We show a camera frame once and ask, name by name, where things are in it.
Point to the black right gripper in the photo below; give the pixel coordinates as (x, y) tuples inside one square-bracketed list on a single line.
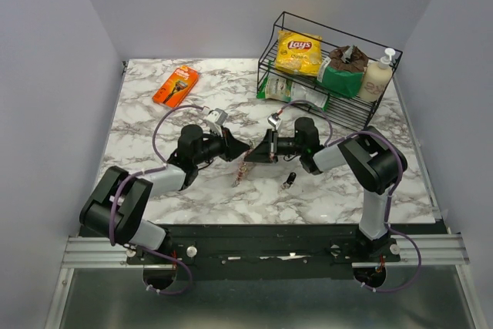
[(267, 151)]

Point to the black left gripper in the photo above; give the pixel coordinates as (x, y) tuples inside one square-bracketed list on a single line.
[(232, 146)]

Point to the steel key organizer red handle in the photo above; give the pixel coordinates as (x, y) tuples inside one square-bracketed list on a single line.
[(244, 167)]

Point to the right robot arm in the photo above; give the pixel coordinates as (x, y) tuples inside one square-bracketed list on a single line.
[(377, 165)]

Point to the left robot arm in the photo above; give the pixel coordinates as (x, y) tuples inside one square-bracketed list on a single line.
[(116, 206)]

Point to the black key tag with keys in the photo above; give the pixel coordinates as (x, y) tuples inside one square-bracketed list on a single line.
[(289, 181)]

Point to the green white snack bag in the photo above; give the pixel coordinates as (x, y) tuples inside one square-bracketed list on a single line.
[(286, 90)]

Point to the orange razor box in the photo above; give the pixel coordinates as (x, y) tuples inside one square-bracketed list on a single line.
[(176, 88)]

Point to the yellow Lays chips bag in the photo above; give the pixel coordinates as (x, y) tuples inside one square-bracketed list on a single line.
[(298, 54)]

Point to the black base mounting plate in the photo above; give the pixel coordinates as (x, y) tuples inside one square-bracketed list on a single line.
[(249, 252)]

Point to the green brown coffee bag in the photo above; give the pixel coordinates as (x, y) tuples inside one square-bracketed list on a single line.
[(342, 71)]

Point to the cream lotion pump bottle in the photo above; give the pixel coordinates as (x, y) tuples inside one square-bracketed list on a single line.
[(377, 76)]

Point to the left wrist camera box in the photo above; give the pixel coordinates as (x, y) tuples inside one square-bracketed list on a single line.
[(215, 118)]

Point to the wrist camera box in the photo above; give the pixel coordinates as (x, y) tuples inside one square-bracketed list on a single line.
[(215, 118), (274, 120)]

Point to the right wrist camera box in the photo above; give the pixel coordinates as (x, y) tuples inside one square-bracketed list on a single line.
[(274, 120)]

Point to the black wire shelf rack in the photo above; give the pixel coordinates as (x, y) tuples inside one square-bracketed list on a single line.
[(353, 113)]

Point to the aluminium rail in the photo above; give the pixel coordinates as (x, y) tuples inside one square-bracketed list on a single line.
[(97, 253)]

